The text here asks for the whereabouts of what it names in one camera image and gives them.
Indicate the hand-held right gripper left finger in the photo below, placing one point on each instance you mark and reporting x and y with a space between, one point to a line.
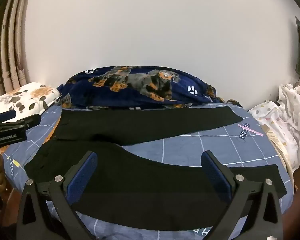
83 172

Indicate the blue grid bedsheet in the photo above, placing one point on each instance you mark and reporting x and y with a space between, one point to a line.
190 150

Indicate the white patterned quilt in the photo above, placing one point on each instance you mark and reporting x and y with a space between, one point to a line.
285 112

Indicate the black pants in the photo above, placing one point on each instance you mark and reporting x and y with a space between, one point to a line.
140 180

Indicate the white floral pillow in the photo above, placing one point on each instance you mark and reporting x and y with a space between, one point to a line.
27 97

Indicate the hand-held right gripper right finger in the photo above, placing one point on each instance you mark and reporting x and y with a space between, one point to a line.
215 173

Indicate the brown wooden bed frame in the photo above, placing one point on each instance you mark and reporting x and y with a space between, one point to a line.
8 205

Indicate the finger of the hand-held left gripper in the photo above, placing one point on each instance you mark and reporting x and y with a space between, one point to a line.
27 123
5 115

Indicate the navy dog print blanket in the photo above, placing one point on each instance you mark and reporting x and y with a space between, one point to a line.
140 97

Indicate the beige patterned curtain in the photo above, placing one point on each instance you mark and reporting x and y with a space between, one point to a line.
12 55

